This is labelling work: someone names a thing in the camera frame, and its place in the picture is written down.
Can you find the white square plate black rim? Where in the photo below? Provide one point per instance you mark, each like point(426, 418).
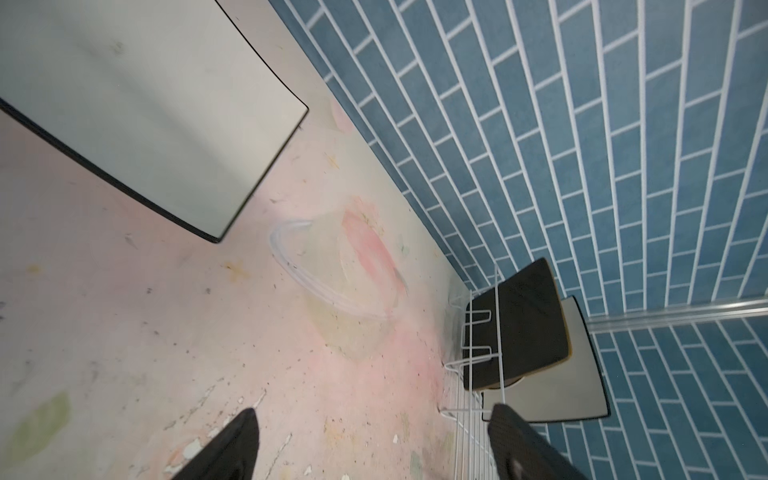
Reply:
point(167, 101)

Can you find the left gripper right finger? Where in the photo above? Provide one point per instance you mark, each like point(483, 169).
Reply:
point(521, 453)

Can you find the white wire dish rack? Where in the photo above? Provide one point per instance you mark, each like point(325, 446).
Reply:
point(473, 455)

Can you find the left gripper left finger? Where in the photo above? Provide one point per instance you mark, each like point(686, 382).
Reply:
point(230, 455)

